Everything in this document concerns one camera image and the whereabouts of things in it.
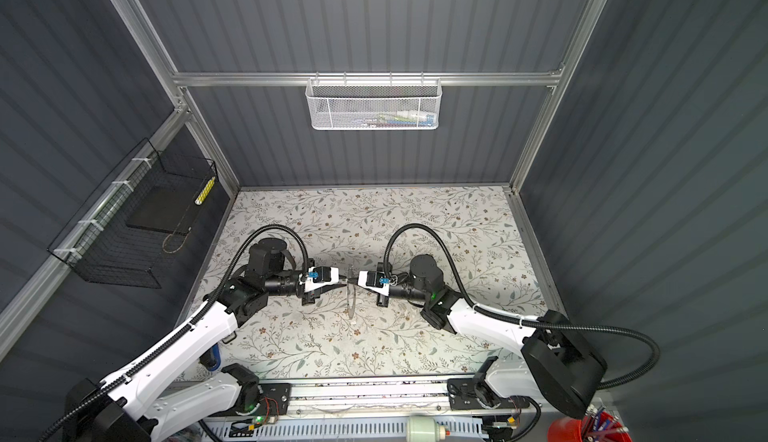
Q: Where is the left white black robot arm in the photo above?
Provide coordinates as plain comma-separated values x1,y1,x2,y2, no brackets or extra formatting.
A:
41,231,344,441

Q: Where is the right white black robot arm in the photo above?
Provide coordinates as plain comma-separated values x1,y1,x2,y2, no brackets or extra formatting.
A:
357,255,607,418

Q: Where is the black blue handheld device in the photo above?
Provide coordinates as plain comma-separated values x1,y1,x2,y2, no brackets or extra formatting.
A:
199,333,237,372

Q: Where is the white plastic bottle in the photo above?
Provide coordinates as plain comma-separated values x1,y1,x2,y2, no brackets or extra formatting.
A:
406,416,450,442

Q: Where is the yellow marker pen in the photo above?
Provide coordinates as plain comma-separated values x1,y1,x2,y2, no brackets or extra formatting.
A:
194,176,216,206

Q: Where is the red cup with pens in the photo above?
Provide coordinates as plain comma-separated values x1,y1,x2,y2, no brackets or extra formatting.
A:
546,408,632,442

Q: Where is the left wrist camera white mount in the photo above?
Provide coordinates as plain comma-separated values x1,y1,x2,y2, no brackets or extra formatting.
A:
304,266,341,293

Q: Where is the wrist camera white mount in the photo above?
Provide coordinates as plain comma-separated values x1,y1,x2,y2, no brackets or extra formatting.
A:
304,266,341,293
357,271,390,293

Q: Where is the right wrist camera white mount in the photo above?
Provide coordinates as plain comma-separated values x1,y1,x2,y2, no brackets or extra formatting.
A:
357,271,390,293

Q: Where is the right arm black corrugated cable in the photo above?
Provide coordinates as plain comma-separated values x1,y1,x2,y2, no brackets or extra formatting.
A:
382,223,661,392

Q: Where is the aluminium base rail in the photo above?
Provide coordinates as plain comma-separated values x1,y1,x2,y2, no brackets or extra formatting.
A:
122,372,610,425

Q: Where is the white cable duct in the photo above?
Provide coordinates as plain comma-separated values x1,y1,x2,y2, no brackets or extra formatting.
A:
206,416,490,441

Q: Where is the black wire basket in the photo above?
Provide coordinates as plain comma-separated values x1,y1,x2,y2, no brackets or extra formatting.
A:
48,139,218,289

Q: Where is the white wire mesh basket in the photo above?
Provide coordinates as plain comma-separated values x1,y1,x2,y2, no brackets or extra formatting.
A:
305,81,443,131

